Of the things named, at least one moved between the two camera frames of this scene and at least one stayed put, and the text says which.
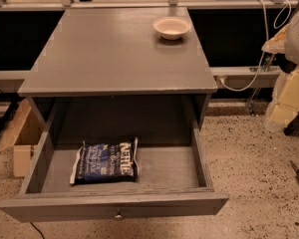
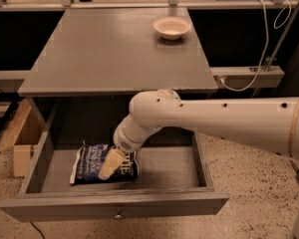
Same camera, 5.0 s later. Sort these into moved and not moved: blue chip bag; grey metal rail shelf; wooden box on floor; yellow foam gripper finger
Moved: yellow foam gripper finger
Not moved: wooden box on floor; grey metal rail shelf; blue chip bag
